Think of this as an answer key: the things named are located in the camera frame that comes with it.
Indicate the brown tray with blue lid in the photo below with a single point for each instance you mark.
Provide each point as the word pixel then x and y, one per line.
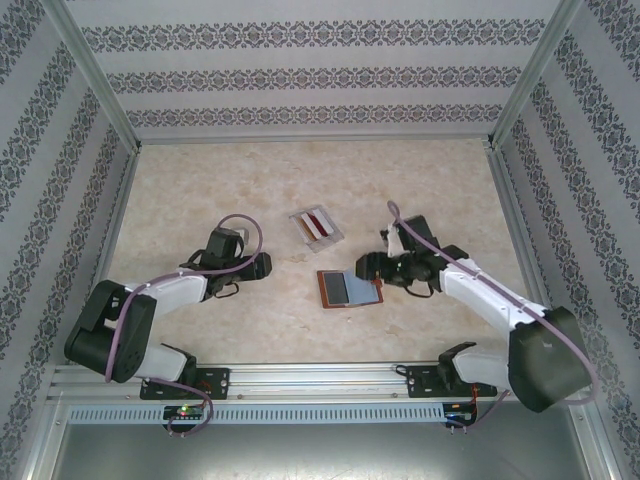
pixel 362 292

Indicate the steel blue credit card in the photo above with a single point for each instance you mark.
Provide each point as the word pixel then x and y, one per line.
pixel 336 290

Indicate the clear plastic card box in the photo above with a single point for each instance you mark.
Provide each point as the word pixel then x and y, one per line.
pixel 332 240

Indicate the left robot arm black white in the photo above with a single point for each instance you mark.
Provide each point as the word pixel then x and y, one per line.
pixel 180 296

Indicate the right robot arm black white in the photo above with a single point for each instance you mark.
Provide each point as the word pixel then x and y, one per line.
pixel 480 303

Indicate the gold credit card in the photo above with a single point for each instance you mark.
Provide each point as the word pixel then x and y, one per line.
pixel 305 226

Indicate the white credit card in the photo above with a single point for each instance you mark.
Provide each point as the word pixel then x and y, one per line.
pixel 312 225

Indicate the red credit card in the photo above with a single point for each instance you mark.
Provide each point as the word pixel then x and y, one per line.
pixel 320 222

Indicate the circuit board with green light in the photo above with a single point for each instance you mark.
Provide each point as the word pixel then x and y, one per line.
pixel 185 412

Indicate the small dark circuit board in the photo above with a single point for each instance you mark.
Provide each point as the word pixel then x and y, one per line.
pixel 462 416

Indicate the grey metal sheet panel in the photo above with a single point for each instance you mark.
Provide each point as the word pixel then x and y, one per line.
pixel 320 455

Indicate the left wrist camera grey mount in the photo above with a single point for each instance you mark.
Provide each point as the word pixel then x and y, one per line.
pixel 243 235

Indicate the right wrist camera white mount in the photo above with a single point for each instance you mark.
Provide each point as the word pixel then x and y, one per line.
pixel 392 241

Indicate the aluminium table edge rail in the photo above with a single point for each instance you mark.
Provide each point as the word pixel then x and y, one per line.
pixel 315 138
pixel 507 200
pixel 121 200

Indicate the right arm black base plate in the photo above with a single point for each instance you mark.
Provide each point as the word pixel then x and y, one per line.
pixel 417 382

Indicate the aluminium mounting rail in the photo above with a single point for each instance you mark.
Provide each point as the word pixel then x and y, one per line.
pixel 320 382

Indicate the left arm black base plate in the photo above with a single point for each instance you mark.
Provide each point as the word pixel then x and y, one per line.
pixel 220 382

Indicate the aluminium frame post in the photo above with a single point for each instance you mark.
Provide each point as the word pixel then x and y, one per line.
pixel 532 70
pixel 93 70

